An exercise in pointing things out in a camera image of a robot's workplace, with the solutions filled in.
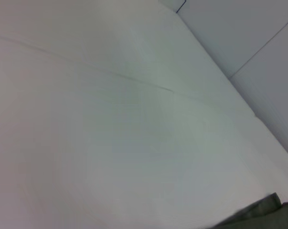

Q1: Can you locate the dark green FREE! t-shirt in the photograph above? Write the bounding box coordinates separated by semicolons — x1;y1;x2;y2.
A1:
213;192;288;229

